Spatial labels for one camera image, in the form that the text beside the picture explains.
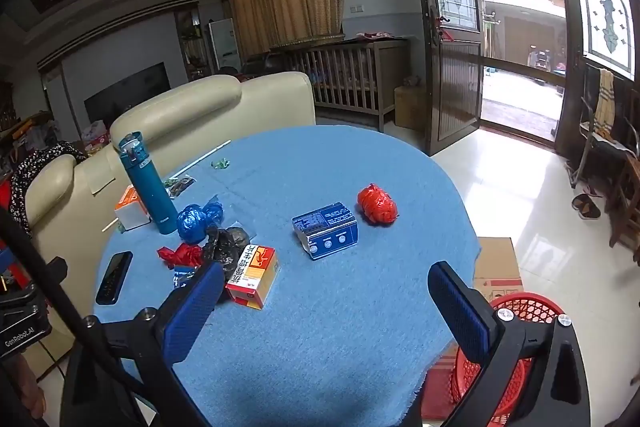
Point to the black crumpled plastic bag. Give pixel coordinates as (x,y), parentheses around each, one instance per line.
(225,246)

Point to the red plastic bag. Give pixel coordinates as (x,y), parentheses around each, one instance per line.
(377,205)

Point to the brown cardboard box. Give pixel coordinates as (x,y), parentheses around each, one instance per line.
(496,269)

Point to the cream leather sofa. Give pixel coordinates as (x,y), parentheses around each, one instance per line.
(71,201)

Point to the teal thermos bottle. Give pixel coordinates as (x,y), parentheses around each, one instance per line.
(146,181)

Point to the white air conditioner unit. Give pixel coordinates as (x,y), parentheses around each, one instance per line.
(224,45)

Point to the brown sandal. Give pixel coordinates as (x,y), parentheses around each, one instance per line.
(585,206)

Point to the brown wooden door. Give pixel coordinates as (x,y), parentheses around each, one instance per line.
(453,48)

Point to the dark snack packet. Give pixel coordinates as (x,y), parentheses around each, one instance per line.
(176,185)

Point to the blue cardboard box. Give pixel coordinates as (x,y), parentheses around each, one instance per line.
(324,231)

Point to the red plastic waste basket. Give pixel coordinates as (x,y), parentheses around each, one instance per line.
(527,307)

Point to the blue round tablecloth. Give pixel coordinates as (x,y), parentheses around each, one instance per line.
(345,340)

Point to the orange white tissue box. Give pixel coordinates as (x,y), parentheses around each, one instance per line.
(130,210)

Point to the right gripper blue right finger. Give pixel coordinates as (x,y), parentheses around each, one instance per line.
(465,311)

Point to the metal folding chair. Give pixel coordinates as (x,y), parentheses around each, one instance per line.
(609,122)

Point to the red crumpled wrapper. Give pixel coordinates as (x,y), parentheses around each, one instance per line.
(184,256)

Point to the green candy wrapper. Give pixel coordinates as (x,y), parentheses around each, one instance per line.
(221,164)

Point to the blue plastic bag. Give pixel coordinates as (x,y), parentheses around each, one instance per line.
(194,221)

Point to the black smartphone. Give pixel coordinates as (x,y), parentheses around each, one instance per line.
(113,279)

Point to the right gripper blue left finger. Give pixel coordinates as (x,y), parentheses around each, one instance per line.
(186,310)

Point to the red yellow medicine box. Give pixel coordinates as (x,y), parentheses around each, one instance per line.
(252,279)

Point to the black white patterned garment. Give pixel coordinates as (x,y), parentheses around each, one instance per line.
(27,171)

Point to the black television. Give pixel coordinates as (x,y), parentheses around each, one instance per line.
(110,103)

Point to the wooden slatted cabinet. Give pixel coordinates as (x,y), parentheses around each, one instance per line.
(353,80)

